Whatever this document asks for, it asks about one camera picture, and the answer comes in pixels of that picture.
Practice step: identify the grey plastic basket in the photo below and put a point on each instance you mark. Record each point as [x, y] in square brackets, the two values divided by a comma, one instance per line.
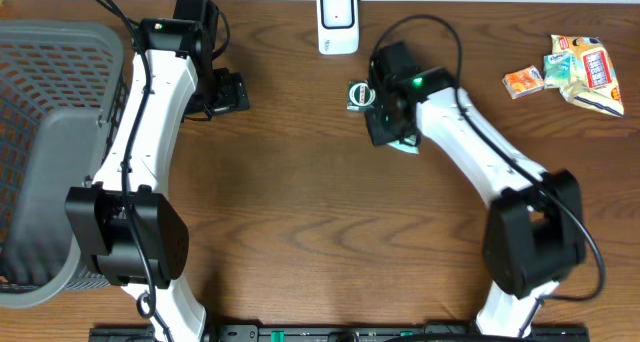
[62, 93]

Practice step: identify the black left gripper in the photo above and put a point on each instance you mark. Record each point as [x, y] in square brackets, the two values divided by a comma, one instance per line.
[235, 98]

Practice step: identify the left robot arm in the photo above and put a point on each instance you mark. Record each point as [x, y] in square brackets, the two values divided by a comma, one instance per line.
[124, 224]

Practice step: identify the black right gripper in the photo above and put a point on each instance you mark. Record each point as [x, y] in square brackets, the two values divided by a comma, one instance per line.
[378, 134]

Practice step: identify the yellow snack bag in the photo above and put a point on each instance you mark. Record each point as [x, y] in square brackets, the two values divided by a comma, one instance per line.
[593, 83]

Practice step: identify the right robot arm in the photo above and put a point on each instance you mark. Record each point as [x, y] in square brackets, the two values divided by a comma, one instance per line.
[531, 241]

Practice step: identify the white barcode scanner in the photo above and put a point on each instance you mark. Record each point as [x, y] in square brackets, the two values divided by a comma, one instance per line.
[337, 26]

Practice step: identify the teal tissue pack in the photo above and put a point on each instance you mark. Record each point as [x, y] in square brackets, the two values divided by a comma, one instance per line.
[557, 70]

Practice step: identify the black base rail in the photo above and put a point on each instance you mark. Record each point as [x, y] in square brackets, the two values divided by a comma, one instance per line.
[429, 332]

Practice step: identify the teal wrapper pack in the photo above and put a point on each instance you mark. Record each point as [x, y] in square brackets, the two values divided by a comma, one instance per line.
[406, 145]

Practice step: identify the orange tissue pack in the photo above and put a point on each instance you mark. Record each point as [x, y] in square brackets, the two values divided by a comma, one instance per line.
[523, 82]

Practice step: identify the dark green round-logo box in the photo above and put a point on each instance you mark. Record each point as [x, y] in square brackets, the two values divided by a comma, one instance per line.
[360, 96]

